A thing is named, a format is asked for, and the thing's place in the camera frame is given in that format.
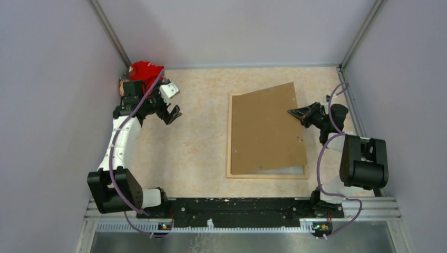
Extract brown frame backing board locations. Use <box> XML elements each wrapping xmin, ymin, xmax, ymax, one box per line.
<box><xmin>231</xmin><ymin>82</ymin><xmax>307</xmax><ymax>174</ymax></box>

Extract wooden picture frame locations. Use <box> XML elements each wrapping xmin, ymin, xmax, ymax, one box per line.
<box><xmin>226</xmin><ymin>93</ymin><xmax>309</xmax><ymax>180</ymax></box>

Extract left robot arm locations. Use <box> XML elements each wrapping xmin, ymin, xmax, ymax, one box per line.
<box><xmin>87</xmin><ymin>80</ymin><xmax>181</xmax><ymax>218</ymax></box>

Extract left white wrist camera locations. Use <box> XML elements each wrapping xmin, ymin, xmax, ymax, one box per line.
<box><xmin>159</xmin><ymin>82</ymin><xmax>180</xmax><ymax>105</ymax></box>

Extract printed photo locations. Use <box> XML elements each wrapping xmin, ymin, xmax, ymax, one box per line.
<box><xmin>254</xmin><ymin>166</ymin><xmax>305</xmax><ymax>175</ymax></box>

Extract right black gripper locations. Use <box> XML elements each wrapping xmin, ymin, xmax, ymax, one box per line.
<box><xmin>287</xmin><ymin>102</ymin><xmax>329</xmax><ymax>130</ymax></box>

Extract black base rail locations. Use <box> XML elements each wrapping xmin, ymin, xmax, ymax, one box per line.
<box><xmin>137</xmin><ymin>198</ymin><xmax>344</xmax><ymax>228</ymax></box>

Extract red crumpled cloth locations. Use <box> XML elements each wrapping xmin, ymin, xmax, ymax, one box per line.
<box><xmin>119</xmin><ymin>61</ymin><xmax>164</xmax><ymax>96</ymax></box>

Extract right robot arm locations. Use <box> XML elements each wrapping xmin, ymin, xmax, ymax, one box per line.
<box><xmin>288</xmin><ymin>102</ymin><xmax>388</xmax><ymax>217</ymax></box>

